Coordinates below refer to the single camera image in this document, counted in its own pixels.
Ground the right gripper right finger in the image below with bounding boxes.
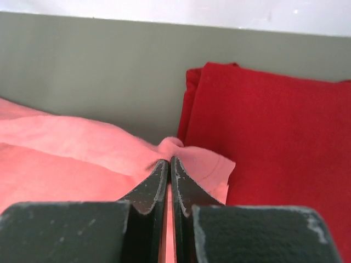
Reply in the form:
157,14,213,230
170,157,342,262

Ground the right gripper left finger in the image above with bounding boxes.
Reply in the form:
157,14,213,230
1,160,168,262

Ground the salmon pink t-shirt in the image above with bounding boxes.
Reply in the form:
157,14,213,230
1,100,235,262

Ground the folded red t-shirt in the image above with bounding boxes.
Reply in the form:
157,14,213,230
178,62,350,262

